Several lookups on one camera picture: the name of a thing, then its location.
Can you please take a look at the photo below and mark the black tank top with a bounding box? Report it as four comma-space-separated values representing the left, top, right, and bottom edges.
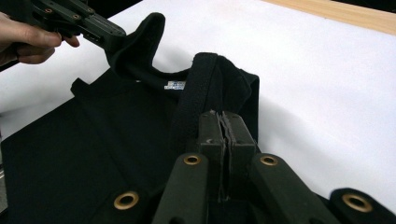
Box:
0, 12, 261, 224

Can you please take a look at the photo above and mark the white table cover sheet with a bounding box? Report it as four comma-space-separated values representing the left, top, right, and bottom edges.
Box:
0, 0, 396, 216

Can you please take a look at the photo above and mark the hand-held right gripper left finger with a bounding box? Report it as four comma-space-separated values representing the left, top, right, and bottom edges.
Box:
196, 110, 227, 201

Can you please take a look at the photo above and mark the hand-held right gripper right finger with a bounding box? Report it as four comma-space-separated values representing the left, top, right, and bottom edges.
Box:
221, 111, 258, 201

